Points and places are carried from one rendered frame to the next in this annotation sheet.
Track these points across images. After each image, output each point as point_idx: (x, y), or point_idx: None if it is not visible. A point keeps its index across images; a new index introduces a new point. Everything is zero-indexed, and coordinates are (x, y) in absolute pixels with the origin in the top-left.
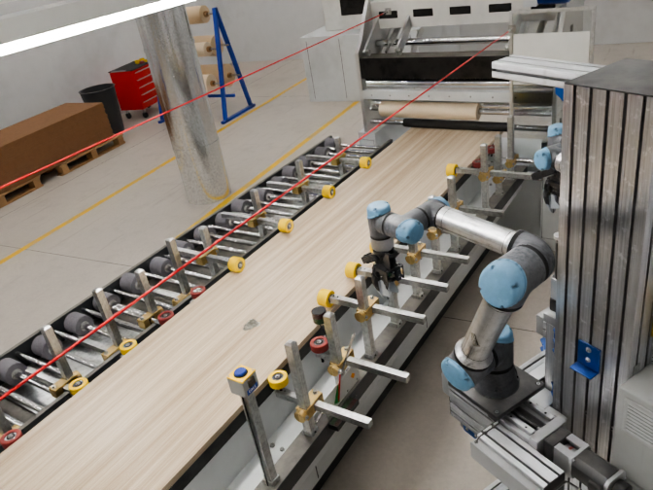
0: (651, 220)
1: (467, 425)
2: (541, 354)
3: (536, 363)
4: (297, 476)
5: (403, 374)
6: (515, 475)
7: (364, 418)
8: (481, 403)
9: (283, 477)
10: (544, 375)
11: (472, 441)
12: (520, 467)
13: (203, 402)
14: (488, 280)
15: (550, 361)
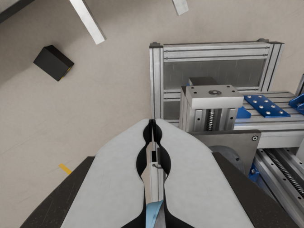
0: None
1: (180, 110)
2: (302, 127)
3: (284, 132)
4: (29, 2)
5: (180, 7)
6: (153, 196)
7: (97, 34)
8: None
9: (2, 7)
10: (269, 147)
11: (151, 163)
12: (160, 197)
13: None
14: None
15: (275, 190)
